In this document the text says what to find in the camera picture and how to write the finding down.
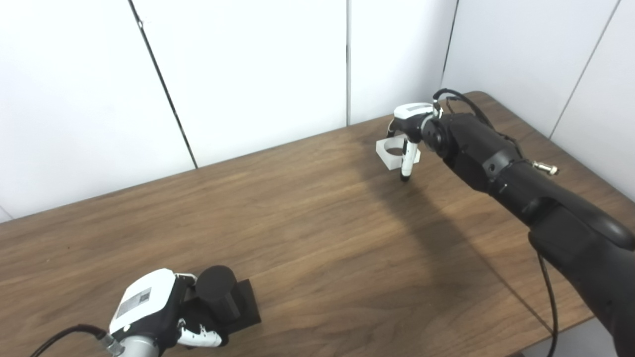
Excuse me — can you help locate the black and white right hand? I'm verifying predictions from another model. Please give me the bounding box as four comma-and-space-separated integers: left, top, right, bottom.
387, 103, 437, 182

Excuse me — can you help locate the black cylindrical peg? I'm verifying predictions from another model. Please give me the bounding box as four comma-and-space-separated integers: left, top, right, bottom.
183, 265, 262, 339

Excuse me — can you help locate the black and white left hand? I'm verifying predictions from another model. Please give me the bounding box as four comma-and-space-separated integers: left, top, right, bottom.
108, 268, 230, 351

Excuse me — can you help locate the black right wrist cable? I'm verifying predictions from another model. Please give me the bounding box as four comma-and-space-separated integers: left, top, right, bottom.
433, 88, 560, 357

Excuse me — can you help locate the white square piece with hole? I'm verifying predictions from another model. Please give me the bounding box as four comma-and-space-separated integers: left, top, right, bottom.
376, 135, 421, 171

